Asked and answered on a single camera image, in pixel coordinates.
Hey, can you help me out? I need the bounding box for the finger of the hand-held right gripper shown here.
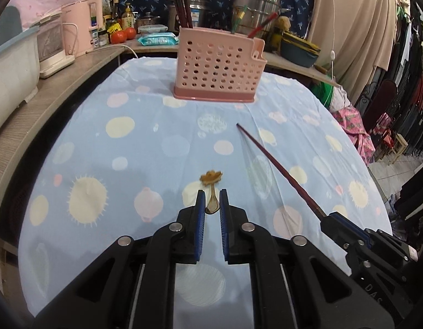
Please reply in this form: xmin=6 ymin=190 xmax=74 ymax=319
xmin=320 ymin=213 xmax=374 ymax=248

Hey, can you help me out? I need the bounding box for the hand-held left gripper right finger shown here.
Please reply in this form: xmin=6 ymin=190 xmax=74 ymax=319
xmin=218 ymin=188 xmax=395 ymax=329

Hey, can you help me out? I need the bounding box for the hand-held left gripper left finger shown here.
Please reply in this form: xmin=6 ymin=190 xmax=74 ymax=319
xmin=33 ymin=189 xmax=206 ymax=329

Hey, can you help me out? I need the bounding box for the dark maroon chopstick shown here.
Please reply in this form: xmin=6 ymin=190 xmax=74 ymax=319
xmin=172 ymin=0 xmax=182 ymax=30
xmin=181 ymin=0 xmax=193 ymax=29
xmin=236 ymin=123 xmax=328 ymax=218

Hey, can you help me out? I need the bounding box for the gold flower spoon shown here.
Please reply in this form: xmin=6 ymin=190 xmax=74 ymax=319
xmin=200 ymin=169 xmax=223 ymax=215

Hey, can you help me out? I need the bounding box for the pink perforated utensil basket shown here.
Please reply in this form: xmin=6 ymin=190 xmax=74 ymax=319
xmin=173 ymin=27 xmax=268 ymax=103

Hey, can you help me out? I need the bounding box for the green chopstick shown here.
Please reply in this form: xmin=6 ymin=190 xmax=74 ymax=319
xmin=232 ymin=5 xmax=248 ymax=35

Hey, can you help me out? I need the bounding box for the red chopstick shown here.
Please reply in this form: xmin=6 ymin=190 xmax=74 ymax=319
xmin=247 ymin=12 xmax=279 ymax=38

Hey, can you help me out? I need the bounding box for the blue dotted tablecloth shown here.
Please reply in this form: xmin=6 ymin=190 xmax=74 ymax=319
xmin=18 ymin=56 xmax=393 ymax=319

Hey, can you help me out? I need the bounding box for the wooden stool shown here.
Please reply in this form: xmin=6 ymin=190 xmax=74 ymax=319
xmin=383 ymin=132 xmax=409 ymax=163

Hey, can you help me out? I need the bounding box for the pink printed garment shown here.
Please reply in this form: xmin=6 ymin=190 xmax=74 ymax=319
xmin=330 ymin=104 xmax=376 ymax=165

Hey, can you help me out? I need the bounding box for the black metal chair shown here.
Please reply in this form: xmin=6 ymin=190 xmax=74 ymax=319
xmin=362 ymin=79 xmax=399 ymax=138

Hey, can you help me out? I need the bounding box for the green bag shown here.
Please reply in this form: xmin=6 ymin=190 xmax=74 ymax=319
xmin=311 ymin=77 xmax=351 ymax=112

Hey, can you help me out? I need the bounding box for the rack of hanging clothes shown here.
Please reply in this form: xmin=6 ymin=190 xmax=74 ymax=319
xmin=391 ymin=0 xmax=423 ymax=220

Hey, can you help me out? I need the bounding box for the blue baking dish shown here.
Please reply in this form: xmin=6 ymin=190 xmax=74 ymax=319
xmin=280 ymin=43 xmax=320 ymax=68

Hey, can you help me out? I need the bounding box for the blue wet wipes pack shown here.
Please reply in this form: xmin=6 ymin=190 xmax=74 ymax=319
xmin=137 ymin=32 xmax=179 ymax=47

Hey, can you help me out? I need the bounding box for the yellow rimmed blue dish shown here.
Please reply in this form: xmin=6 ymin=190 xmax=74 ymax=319
xmin=282 ymin=32 xmax=322 ymax=53

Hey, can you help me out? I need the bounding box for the glass food container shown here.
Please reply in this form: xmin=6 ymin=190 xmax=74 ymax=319
xmin=135 ymin=23 xmax=169 ymax=35

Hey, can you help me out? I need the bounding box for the beige curtain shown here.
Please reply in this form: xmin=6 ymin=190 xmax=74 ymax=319
xmin=287 ymin=0 xmax=400 ymax=100

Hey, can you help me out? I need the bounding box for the brown ginger root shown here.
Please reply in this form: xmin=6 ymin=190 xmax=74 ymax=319
xmin=275 ymin=15 xmax=291 ymax=35

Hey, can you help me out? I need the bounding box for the small steel pot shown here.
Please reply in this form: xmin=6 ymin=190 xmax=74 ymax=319
xmin=168 ymin=0 xmax=212 ymax=31

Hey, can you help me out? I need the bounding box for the yellow oil bottle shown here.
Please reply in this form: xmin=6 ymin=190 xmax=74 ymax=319
xmin=122 ymin=3 xmax=135 ymax=30

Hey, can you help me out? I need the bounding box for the large steel steamer pot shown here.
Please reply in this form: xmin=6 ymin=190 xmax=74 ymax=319
xmin=232 ymin=0 xmax=291 ymax=40

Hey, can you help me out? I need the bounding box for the white countertop appliance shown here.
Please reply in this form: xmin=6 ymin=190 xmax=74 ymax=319
xmin=28 ymin=12 xmax=76 ymax=79

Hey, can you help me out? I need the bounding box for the pink electric kettle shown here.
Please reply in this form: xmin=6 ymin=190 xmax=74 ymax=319
xmin=61 ymin=0 xmax=106 ymax=57

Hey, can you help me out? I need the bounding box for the grey plastic tub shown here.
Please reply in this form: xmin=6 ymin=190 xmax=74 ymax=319
xmin=0 ymin=25 xmax=41 ymax=139

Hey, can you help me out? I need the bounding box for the white cable with switch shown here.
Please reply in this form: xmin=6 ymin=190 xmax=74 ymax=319
xmin=326 ymin=0 xmax=337 ymax=86

